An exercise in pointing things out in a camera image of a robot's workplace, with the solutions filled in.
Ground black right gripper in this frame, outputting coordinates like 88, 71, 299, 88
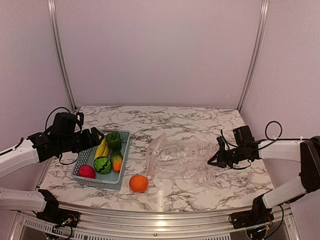
207, 145, 249, 169

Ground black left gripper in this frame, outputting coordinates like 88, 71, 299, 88
59, 127, 105, 154

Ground yellow fake banana bunch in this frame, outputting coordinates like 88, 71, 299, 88
94, 138, 110, 160

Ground dark green fake pepper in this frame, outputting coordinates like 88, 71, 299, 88
105, 131, 122, 151

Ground clear polka dot zip bag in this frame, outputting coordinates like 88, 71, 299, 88
145, 133, 217, 185

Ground green fake lettuce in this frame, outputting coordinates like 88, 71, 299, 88
93, 156, 112, 175

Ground orange green fake mango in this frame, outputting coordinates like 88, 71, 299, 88
110, 150, 123, 173

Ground pink fake fruit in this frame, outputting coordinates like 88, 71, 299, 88
78, 164, 96, 179

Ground orange fake fruit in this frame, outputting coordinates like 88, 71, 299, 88
129, 174, 149, 193

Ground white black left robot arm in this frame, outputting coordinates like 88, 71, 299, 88
0, 112, 105, 224

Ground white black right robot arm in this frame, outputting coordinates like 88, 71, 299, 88
207, 125, 320, 229

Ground light blue plastic basket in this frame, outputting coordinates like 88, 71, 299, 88
71, 130, 131, 190

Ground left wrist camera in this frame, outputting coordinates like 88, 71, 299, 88
75, 111, 84, 132

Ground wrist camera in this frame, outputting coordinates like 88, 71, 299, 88
216, 129, 230, 151
75, 111, 84, 132

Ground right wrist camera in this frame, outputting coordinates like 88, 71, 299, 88
216, 129, 230, 151

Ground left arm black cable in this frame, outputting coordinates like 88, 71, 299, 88
14, 106, 83, 166

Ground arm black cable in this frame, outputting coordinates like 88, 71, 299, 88
222, 121, 313, 171
14, 106, 83, 166

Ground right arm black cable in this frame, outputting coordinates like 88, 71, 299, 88
222, 121, 313, 171

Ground front aluminium rail base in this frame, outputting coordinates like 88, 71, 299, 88
8, 202, 301, 240

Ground left aluminium frame post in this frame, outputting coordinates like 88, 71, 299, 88
47, 0, 77, 110

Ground aluminium frame post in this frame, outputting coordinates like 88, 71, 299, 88
47, 0, 77, 110
237, 0, 270, 112

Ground right aluminium frame post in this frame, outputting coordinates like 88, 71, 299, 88
237, 0, 270, 112

